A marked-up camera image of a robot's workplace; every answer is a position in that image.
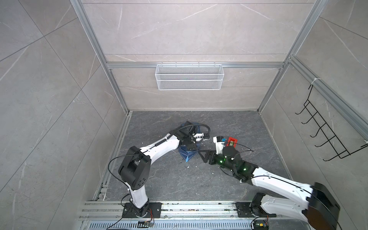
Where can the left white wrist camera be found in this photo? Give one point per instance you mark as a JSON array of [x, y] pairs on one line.
[[199, 137]]

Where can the red tape dispenser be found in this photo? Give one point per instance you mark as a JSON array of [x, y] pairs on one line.
[[231, 142]]

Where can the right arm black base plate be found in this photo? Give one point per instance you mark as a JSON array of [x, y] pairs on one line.
[[251, 209]]

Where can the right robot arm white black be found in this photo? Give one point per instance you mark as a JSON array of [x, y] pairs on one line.
[[313, 204]]

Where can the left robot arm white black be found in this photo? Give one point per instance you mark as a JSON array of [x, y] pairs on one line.
[[135, 167]]

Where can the black wire hook rack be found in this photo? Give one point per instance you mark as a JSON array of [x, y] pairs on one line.
[[340, 151]]

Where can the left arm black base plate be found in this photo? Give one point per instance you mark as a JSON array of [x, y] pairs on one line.
[[150, 208]]

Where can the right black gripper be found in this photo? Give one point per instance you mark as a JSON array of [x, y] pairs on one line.
[[209, 154]]

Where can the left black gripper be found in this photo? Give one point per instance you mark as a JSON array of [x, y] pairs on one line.
[[192, 146]]

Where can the aluminium mounting rail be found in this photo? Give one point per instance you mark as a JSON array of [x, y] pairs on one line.
[[182, 215]]

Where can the white wire mesh basket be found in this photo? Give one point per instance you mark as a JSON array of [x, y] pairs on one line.
[[176, 77]]

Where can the light blue wrapping paper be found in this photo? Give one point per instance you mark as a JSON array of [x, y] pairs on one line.
[[188, 153]]

